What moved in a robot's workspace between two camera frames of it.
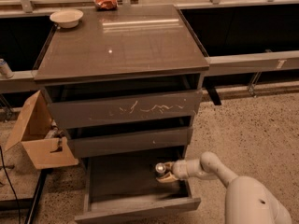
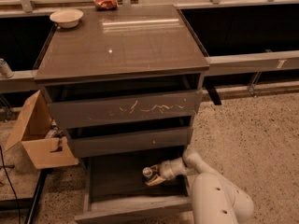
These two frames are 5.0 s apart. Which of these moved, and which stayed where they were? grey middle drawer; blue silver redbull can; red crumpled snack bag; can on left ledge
Moved: blue silver redbull can
Stayed: can on left ledge; red crumpled snack bag; grey middle drawer
